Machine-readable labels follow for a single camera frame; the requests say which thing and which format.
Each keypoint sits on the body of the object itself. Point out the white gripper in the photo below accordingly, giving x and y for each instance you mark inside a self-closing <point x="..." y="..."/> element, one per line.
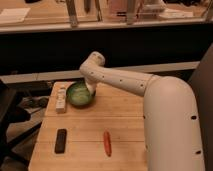
<point x="91" y="87"/>

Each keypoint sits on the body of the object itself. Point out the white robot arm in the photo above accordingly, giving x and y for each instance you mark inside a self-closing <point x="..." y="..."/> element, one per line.
<point x="171" y="120"/>

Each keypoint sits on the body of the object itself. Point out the green ceramic bowl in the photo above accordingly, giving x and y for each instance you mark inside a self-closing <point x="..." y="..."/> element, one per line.
<point x="79" y="95"/>

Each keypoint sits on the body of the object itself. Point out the orange carrot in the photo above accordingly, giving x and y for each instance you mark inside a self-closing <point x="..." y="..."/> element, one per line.
<point x="107" y="143"/>

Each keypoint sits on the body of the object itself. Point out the black rectangular block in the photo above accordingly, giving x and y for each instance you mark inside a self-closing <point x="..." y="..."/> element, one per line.
<point x="60" y="143"/>

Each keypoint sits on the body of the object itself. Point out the dark furniture at left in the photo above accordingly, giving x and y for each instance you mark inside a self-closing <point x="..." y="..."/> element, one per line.
<point x="11" y="113"/>

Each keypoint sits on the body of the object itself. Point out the white paper sheet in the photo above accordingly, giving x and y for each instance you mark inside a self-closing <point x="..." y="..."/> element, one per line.
<point x="13" y="15"/>

